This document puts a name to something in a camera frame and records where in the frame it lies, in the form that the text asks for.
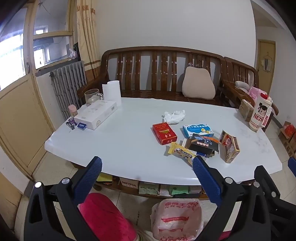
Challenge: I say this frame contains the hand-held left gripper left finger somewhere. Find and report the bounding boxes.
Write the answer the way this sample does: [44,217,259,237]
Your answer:
[24,156,103,241]

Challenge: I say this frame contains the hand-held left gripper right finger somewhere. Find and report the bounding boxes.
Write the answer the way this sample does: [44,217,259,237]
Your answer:
[192,155,271,241]

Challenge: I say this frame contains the black printed carton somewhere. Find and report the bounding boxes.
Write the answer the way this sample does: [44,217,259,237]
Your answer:
[185,133,220,156]

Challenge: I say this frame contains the yellow snack wrapper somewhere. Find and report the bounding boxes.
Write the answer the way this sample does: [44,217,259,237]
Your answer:
[168,142,197,166]

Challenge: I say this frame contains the brown cigarette box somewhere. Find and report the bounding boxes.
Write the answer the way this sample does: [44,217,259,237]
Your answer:
[218,130,240,164]

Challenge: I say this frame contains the white plastic bag red print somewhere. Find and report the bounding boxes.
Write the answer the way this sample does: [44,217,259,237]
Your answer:
[150,199,204,241]

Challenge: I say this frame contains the blue white medicine box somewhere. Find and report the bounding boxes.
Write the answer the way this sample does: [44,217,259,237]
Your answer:
[183,124,214,139]

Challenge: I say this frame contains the red cigarette box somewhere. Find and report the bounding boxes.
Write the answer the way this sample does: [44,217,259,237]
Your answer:
[152,122,178,146]

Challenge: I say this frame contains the white tissue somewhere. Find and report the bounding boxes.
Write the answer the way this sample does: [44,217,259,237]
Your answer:
[164,110,186,125]

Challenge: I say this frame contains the yellow packet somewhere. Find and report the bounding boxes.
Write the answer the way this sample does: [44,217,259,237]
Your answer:
[96,174,114,183]

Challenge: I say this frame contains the stacked cardboard floor boxes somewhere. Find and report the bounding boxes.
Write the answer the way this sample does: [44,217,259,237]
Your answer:
[278,121,296,158]

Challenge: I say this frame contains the green packet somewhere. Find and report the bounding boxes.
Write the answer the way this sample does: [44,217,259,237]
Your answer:
[169,185,190,196]

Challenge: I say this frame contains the pale green wipes pack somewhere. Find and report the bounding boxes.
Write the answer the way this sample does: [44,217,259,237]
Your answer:
[138,182,160,195]

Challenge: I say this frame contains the cream cartoon tumbler red lid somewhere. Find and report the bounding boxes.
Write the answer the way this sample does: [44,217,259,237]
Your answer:
[249,92,273,132]

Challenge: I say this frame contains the white flat cardboard box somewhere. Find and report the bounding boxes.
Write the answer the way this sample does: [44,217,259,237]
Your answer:
[74,100,118,130]

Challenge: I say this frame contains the small pink bottle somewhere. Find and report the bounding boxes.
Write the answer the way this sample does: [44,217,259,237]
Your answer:
[68,104,77,120]

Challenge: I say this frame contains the small tan cardboard box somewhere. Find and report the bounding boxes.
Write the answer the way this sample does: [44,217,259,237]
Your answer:
[239,100,256,122]

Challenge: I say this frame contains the beige shoe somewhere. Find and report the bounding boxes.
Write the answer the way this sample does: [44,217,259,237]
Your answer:
[136,229,153,241]

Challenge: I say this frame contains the clear glass mug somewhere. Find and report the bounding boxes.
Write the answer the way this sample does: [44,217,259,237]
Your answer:
[84,89,104,107]

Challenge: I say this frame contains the pink cloth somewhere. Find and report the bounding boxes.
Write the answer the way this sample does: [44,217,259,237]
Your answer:
[248,87,264,102]

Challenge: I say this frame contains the yellow interior door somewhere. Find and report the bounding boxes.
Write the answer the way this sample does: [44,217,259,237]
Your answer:
[257,39,277,95]

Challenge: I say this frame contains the white paper towel roll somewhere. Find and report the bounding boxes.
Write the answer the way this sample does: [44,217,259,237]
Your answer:
[102,80,122,106]

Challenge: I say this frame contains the grey cast iron radiator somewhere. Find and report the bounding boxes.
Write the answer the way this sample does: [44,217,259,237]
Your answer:
[50,61,87,121]

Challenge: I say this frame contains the yellow framed glazed door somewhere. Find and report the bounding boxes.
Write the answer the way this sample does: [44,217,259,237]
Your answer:
[0,0,78,179]

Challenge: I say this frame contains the beige back cushion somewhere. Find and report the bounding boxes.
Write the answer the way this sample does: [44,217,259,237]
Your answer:
[182,66,216,100]

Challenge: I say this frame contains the brown wooden armchair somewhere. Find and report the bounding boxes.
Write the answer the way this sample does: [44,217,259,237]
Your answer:
[224,56,279,116]

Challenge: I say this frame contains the hanging white cloth on door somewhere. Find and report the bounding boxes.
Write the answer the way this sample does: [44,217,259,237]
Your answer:
[262,52,273,73]

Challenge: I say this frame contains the brown wooden sofa bench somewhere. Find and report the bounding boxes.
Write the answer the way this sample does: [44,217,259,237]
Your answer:
[77,46,232,107]

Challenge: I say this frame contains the cream striped curtain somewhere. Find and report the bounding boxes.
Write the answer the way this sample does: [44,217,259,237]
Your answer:
[76,0,102,79]

